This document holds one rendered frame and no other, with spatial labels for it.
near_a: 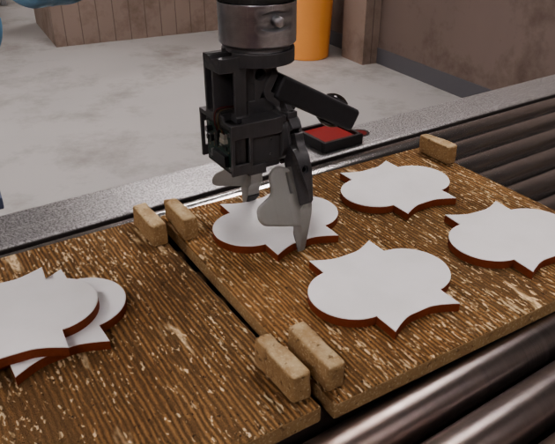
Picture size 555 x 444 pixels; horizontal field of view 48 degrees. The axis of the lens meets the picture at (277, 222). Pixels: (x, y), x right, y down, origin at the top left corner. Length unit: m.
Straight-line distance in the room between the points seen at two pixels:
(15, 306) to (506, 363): 0.43
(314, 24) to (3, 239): 4.35
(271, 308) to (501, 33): 3.58
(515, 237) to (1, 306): 0.52
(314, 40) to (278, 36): 4.43
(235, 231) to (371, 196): 0.18
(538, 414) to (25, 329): 0.42
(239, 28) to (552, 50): 3.31
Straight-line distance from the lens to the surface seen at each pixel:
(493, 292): 0.63
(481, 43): 4.19
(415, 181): 0.81
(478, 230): 0.72
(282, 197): 0.63
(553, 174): 0.95
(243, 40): 0.59
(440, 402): 0.54
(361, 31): 4.96
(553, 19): 3.82
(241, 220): 0.70
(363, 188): 0.78
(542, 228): 0.74
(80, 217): 0.81
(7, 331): 0.57
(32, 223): 0.81
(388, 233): 0.70
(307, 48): 5.03
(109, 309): 0.58
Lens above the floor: 1.29
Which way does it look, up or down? 29 degrees down
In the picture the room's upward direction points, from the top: straight up
